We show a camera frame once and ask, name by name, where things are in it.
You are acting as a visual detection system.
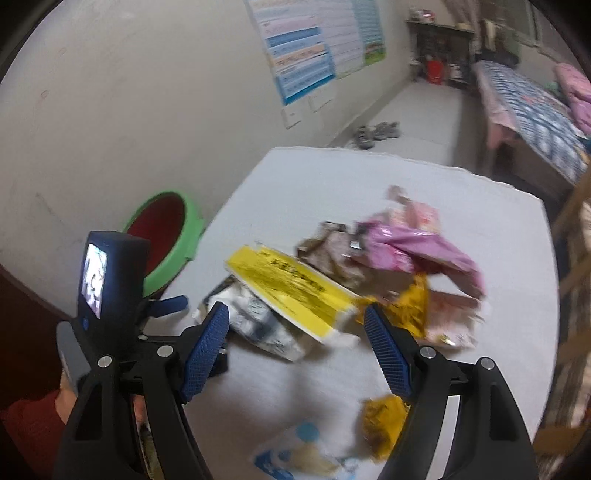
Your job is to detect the wooden chair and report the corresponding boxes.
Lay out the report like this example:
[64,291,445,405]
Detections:
[533,171,590,479]

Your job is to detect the left hand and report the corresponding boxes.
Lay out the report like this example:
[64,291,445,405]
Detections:
[54,368,150,425]

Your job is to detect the black white tube wrapper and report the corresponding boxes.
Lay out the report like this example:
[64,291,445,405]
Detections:
[191,276,315,362]

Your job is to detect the bed with plaid blanket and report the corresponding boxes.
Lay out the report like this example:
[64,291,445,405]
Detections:
[473,60,589,199]

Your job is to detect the pink white strawberry snack box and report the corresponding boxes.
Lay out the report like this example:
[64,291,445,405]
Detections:
[387,186,488,350]

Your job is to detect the small yellow wrapper piece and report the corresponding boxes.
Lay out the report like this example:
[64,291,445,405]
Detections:
[362,394,410,462]

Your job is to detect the red bucket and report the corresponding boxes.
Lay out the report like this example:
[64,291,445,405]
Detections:
[425,59,445,85]

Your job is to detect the crumpled brown paper wrapper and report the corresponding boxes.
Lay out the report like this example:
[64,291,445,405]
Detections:
[295,221,370,290]

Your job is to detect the yellow white medicine box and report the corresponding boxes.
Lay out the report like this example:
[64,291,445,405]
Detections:
[225,245,359,348]

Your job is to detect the blue wall chart poster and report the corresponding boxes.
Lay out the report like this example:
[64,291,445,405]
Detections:
[245,0,335,106]

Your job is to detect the white wall chart poster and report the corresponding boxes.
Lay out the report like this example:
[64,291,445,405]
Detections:
[317,0,386,78]

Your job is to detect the yellow gold snack wrapper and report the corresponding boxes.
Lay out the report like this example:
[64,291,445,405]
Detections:
[356,273,430,339]

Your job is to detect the pink quilt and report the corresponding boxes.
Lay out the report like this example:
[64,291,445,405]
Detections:
[554,63,591,136]

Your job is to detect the green red trash bin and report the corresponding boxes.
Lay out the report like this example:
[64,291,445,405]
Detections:
[123,190,205,298]

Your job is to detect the dark metal shelf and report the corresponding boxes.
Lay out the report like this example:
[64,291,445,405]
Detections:
[406,20,476,91]

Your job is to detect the blue white plastic wrapper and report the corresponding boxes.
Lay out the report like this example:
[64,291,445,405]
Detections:
[250,420,372,479]

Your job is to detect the pink plastic bag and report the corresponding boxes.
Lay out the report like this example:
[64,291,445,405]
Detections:
[352,218,486,299]

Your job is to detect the grey shoes pair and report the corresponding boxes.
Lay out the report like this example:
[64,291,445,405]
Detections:
[353,122,401,150]

